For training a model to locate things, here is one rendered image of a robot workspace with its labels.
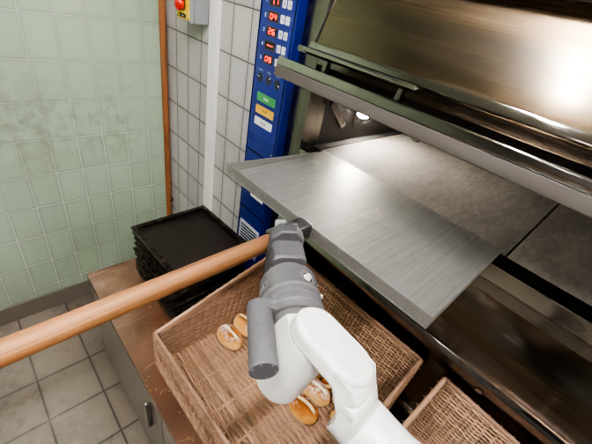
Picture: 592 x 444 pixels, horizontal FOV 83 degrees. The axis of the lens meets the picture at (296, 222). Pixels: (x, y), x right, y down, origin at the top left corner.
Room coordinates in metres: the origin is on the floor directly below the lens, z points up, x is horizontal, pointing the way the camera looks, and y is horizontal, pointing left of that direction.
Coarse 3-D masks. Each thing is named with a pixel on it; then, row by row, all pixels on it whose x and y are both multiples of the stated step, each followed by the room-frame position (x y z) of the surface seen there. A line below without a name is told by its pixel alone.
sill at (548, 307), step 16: (496, 272) 0.57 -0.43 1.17; (512, 272) 0.57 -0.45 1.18; (528, 272) 0.58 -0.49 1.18; (512, 288) 0.55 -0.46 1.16; (528, 288) 0.53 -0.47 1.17; (544, 288) 0.54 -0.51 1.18; (528, 304) 0.52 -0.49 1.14; (544, 304) 0.51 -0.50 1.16; (560, 304) 0.50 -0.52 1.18; (576, 304) 0.51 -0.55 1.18; (560, 320) 0.49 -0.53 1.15; (576, 320) 0.48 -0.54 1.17; (576, 336) 0.47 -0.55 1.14
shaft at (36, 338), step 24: (264, 240) 0.45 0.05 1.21; (192, 264) 0.36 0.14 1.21; (216, 264) 0.38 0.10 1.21; (144, 288) 0.30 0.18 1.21; (168, 288) 0.32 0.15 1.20; (72, 312) 0.24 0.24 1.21; (96, 312) 0.25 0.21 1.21; (120, 312) 0.26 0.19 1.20; (24, 336) 0.20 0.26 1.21; (48, 336) 0.21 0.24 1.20; (72, 336) 0.22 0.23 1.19; (0, 360) 0.18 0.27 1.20
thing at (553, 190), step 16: (288, 80) 0.82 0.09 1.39; (304, 80) 0.79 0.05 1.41; (336, 96) 0.73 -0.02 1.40; (352, 96) 0.71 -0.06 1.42; (368, 112) 0.67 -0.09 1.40; (384, 112) 0.65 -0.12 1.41; (400, 128) 0.62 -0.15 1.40; (416, 128) 0.60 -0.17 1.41; (432, 144) 0.58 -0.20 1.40; (448, 144) 0.56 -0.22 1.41; (464, 144) 0.55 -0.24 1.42; (464, 160) 0.54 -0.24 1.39; (480, 160) 0.52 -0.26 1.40; (496, 160) 0.51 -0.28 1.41; (512, 176) 0.49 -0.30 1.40; (528, 176) 0.48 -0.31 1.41; (544, 192) 0.46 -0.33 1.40; (560, 192) 0.45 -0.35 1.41; (576, 192) 0.44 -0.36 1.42; (576, 208) 0.43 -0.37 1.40
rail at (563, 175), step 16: (288, 64) 0.84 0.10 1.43; (304, 64) 0.83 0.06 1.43; (320, 80) 0.77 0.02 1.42; (336, 80) 0.74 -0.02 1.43; (368, 96) 0.68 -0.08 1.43; (384, 96) 0.68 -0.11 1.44; (400, 112) 0.63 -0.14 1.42; (416, 112) 0.62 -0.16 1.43; (432, 128) 0.59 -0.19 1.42; (448, 128) 0.57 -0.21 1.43; (464, 128) 0.57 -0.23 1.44; (480, 144) 0.53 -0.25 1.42; (496, 144) 0.52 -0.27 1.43; (512, 160) 0.50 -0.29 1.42; (528, 160) 0.49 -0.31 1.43; (544, 160) 0.48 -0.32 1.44; (544, 176) 0.47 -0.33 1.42; (560, 176) 0.46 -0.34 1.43; (576, 176) 0.45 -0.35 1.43
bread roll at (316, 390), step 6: (312, 384) 0.56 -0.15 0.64; (318, 384) 0.57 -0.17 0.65; (306, 390) 0.55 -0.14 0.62; (312, 390) 0.55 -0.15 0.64; (318, 390) 0.55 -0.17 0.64; (324, 390) 0.55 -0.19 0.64; (312, 396) 0.54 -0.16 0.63; (318, 396) 0.54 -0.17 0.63; (324, 396) 0.54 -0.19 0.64; (318, 402) 0.53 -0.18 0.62; (324, 402) 0.53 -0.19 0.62
